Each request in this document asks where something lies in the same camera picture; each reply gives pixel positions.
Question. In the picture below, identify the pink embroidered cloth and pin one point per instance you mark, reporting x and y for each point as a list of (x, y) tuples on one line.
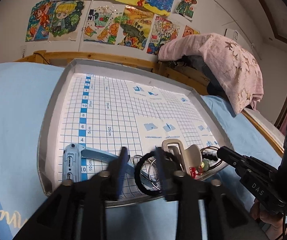
[(235, 69)]

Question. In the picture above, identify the wooden bed frame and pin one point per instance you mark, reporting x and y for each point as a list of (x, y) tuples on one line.
[(61, 59)]

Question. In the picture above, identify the colourful children's drawings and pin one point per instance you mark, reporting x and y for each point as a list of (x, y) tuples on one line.
[(139, 24)]

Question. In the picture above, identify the grey shallow cardboard tray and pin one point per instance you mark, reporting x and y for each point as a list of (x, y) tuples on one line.
[(107, 106)]

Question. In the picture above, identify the silver bangle rings bunch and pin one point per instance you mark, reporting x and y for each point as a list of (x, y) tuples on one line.
[(151, 174)]

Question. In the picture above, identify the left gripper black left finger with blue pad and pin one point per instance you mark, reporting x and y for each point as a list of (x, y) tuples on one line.
[(78, 210)]

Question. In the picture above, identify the person's hand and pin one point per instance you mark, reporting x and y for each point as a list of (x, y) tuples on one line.
[(277, 228)]

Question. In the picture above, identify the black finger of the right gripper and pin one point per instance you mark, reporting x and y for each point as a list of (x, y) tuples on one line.
[(241, 163)]

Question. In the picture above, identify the beige hair claw clip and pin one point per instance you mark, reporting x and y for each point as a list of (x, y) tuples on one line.
[(190, 158)]

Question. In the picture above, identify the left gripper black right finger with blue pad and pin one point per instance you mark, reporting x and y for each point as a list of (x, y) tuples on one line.
[(205, 210)]

